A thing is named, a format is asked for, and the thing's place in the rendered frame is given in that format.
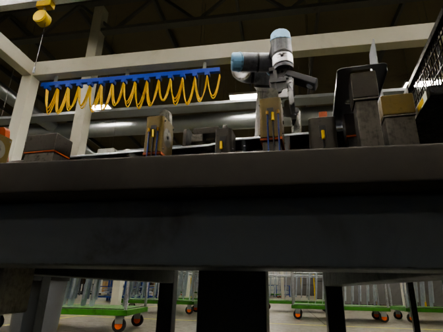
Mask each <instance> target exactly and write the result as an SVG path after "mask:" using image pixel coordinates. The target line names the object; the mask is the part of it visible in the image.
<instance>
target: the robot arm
mask: <svg viewBox="0 0 443 332"><path fill-rule="evenodd" d="M270 43H271V47H270V52H269V53H247V52H234V53H232V54H231V73H232V75H233V77H234V78H235V79H236V80H238V81H240V82H244V83H247V84H254V88H255V89H256V91H257V94H256V121H255V135H254V136H259V135H260V107H259V106H258V105H259V104H260V99H264V98H266V91H267V90H268V89H270V88H275V89H276V90H277V91H278V94H279V97H280V98H281V100H284V99H287V100H285V101H284V108H283V113H284V115H283V116H284V117H291V118H292V125H293V126H294V125H295V122H296V114H295V102H294V97H295V90H294V85H297V86H301V87H304V88H307V89H310V90H313V91H315V90H316V89H317V87H318V79H317V78H315V77H311V76H308V75H305V74H301V73H299V72H295V71H293V66H294V64H293V52H292V45H291V36H290V33H289V31H288V30H286V29H284V28H279V29H277V30H274V31H273V32H272V33H271V36H270ZM288 99H289V100H288ZM289 106H290V108H289Z"/></svg>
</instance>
